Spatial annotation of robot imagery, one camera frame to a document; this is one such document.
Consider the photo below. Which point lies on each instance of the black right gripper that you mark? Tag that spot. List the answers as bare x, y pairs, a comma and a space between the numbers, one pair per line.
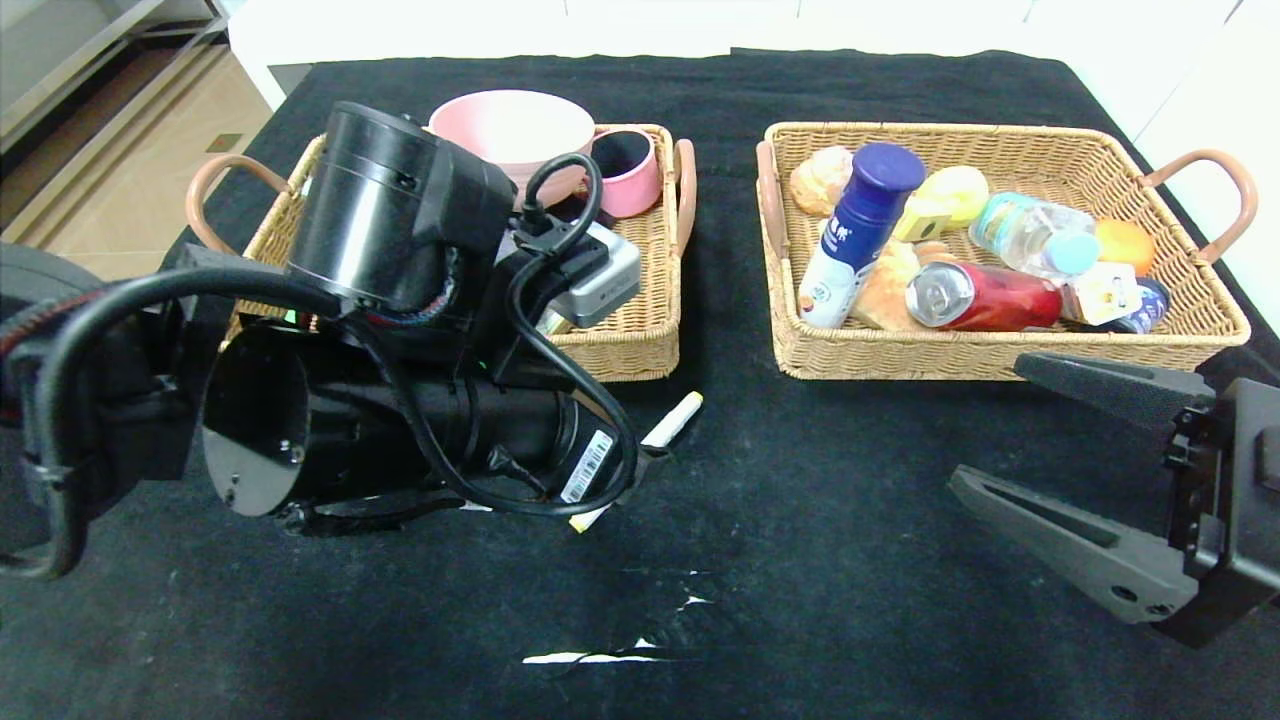
1232, 500

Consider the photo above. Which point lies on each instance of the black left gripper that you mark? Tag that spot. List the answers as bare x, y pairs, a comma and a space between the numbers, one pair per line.
588, 466

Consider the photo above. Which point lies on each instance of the white marker pen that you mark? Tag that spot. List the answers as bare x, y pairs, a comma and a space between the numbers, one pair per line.
680, 412

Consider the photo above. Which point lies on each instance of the clear water bottle blue label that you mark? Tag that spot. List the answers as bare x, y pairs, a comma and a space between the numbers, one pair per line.
1020, 232

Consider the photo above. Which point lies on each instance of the small yellow eraser block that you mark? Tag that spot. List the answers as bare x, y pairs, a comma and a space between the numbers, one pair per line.
922, 220

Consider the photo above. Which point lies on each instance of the brown round bun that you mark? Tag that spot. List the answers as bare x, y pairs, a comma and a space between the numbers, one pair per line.
818, 180

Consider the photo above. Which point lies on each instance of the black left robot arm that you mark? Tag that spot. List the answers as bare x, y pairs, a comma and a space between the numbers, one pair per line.
380, 210

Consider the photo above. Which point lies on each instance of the rectangular wicker basket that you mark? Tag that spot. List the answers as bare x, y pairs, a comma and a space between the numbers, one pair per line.
1000, 357
640, 340

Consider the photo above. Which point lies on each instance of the dark blue can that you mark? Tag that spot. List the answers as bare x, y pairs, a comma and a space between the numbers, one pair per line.
1152, 305

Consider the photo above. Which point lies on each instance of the small white yellow carton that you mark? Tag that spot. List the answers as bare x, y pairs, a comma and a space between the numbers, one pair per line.
1105, 295

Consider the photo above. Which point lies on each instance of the red drink can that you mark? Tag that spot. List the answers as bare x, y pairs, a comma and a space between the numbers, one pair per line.
1000, 298

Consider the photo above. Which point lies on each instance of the orange fruit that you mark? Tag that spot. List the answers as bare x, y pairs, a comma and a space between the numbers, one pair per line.
1125, 245

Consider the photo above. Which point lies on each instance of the pink mug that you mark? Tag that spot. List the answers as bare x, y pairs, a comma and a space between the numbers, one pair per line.
635, 190

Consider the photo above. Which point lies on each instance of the golden bread loaf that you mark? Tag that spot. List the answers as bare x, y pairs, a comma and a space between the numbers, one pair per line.
888, 290

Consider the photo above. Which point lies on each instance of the yellow round fruit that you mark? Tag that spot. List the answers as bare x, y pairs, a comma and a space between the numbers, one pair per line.
962, 190

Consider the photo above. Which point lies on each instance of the blue white milk bottle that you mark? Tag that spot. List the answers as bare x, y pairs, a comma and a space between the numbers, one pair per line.
860, 222

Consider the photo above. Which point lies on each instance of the pink bowl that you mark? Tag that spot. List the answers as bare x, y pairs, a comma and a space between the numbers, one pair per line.
510, 125

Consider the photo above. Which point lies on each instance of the white table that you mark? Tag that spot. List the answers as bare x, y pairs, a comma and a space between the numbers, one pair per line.
400, 42

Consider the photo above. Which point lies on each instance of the steel shelf unit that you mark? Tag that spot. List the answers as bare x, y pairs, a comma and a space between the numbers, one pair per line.
60, 60

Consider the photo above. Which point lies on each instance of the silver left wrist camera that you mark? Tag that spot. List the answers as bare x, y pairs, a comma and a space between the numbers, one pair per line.
600, 280

